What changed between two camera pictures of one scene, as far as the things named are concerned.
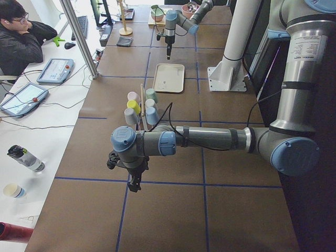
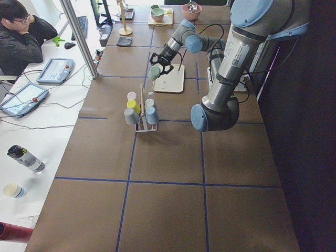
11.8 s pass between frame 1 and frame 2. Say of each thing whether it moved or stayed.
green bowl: stayed
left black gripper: moved
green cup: moved
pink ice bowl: stayed
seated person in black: stayed
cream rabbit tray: stayed
